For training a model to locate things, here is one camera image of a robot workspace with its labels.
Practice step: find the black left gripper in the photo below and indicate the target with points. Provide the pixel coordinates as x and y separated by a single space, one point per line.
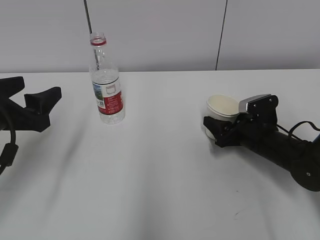
35 115

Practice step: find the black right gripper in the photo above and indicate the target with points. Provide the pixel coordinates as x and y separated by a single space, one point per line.
229 132

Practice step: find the white paper cup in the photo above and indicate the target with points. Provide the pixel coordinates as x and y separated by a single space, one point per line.
222 107

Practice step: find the clear plastic water bottle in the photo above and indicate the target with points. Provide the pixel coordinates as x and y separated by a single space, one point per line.
105 80

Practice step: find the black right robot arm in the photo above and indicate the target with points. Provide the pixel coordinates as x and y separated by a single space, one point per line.
301 158

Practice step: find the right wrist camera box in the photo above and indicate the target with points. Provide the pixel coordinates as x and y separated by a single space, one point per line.
261 107

